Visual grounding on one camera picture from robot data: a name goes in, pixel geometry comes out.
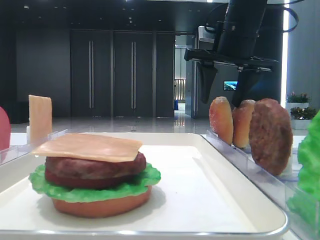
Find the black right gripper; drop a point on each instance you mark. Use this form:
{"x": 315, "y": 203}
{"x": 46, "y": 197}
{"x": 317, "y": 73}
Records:
{"x": 249, "y": 75}

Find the bun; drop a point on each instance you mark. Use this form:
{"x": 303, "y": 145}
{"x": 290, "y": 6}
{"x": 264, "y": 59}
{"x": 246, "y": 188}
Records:
{"x": 221, "y": 120}
{"x": 102, "y": 209}
{"x": 242, "y": 116}

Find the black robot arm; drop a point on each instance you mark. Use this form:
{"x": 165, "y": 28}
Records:
{"x": 234, "y": 43}

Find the upright meat patty right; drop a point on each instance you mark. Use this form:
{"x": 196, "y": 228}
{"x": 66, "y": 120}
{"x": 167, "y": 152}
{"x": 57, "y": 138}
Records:
{"x": 270, "y": 136}

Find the green lettuce leaf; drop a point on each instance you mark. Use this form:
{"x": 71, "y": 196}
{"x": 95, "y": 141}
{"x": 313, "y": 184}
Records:
{"x": 147, "y": 178}

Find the upright green lettuce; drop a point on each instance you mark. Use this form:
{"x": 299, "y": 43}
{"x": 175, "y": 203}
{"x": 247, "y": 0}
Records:
{"x": 307, "y": 170}

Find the cheese slice on burger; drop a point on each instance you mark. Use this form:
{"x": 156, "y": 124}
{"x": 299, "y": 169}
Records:
{"x": 92, "y": 147}

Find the tomato slice in burger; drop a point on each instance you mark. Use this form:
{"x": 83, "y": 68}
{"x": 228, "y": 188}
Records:
{"x": 97, "y": 184}

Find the meat patty in burger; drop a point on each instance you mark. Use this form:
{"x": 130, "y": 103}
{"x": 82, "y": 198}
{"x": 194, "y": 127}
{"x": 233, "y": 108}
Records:
{"x": 93, "y": 170}

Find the upright cheese slice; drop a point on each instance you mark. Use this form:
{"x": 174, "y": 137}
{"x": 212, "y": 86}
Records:
{"x": 40, "y": 117}

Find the red tomato slice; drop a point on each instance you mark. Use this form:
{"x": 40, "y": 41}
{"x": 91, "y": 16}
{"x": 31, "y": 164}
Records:
{"x": 5, "y": 130}

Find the upright bun in rack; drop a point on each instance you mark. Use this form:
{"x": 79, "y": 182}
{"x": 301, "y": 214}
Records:
{"x": 242, "y": 116}

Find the potted plants in planter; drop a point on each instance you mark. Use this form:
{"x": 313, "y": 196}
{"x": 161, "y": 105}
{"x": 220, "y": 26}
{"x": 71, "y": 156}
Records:
{"x": 298, "y": 107}

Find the dark double doors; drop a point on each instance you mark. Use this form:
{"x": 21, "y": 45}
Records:
{"x": 122, "y": 73}

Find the white metal tray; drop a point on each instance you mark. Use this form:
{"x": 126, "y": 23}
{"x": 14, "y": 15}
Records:
{"x": 201, "y": 196}

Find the clear acrylic right rack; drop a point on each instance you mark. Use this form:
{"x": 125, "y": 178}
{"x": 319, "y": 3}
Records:
{"x": 279, "y": 188}

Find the clear acrylic rack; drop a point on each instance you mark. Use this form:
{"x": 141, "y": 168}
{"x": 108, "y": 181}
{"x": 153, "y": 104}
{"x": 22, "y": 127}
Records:
{"x": 17, "y": 151}
{"x": 279, "y": 188}

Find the clear acrylic left rack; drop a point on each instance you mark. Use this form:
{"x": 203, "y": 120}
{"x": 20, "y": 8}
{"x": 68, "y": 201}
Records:
{"x": 17, "y": 151}

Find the wall monitor screen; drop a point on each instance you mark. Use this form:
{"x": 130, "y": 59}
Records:
{"x": 230, "y": 85}

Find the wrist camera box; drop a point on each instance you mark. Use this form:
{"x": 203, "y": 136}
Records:
{"x": 206, "y": 34}

